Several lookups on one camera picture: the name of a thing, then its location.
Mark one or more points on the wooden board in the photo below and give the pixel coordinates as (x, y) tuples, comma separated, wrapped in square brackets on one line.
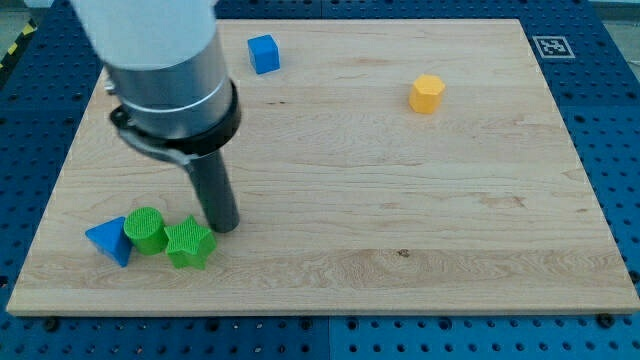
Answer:
[(350, 202)]

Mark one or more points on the blue triangle block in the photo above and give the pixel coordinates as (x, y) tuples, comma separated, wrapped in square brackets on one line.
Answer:
[(110, 240)]

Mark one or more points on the green cylinder block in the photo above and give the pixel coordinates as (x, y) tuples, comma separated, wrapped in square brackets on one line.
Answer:
[(145, 229)]

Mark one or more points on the yellow hexagon block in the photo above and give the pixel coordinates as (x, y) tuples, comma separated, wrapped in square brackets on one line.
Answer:
[(426, 94)]

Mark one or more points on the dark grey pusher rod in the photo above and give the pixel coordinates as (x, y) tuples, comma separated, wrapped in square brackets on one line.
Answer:
[(213, 189)]

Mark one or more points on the blue cube block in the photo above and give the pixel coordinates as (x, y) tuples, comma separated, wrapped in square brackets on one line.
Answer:
[(264, 54)]

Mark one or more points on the green star block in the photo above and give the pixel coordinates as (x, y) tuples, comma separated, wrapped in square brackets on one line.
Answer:
[(189, 244)]

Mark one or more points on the black and white fiducial tag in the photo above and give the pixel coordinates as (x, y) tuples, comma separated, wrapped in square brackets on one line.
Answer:
[(553, 47)]

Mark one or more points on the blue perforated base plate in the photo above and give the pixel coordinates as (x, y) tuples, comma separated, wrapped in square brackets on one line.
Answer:
[(47, 91)]

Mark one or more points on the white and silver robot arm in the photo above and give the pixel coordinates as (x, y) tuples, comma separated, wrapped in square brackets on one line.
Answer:
[(165, 60)]

